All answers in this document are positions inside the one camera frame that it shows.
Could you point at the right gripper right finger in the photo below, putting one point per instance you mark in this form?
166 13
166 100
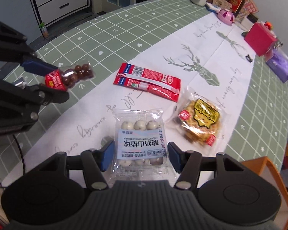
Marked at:
187 164

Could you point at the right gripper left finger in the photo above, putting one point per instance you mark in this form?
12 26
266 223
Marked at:
96 162

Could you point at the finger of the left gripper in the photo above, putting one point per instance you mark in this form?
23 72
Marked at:
36 66
48 95

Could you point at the chocolate ball bag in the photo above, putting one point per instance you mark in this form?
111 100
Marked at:
65 78

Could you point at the yellow label crispy snack bag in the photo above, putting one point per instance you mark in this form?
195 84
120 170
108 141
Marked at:
198 119

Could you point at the yogurt hawthorn ball packet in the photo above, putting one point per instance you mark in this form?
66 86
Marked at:
140 146

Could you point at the red spicy strip packet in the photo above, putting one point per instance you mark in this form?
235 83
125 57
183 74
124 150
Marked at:
140 78

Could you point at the white drawer cabinet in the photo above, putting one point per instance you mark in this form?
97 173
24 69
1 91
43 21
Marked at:
60 0

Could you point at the orange cardboard box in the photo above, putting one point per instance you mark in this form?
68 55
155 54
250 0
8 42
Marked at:
265 168

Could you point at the green checked tablecloth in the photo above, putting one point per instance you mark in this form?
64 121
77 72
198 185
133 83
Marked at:
120 36

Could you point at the white table runner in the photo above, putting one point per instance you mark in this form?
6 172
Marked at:
204 60

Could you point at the black hair clip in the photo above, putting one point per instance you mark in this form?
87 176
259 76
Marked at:
248 58

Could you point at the purple tissue pack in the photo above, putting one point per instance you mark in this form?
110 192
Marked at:
277 60

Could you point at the magenta box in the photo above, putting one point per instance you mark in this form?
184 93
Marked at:
261 38

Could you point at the pink round container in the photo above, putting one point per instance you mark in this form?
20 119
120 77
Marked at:
226 16

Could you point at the white charger box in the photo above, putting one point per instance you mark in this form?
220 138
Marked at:
248 21

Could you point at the blue white small box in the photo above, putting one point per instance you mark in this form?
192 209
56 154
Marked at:
212 8

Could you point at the beige speaker box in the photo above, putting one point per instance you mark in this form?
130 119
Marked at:
223 4

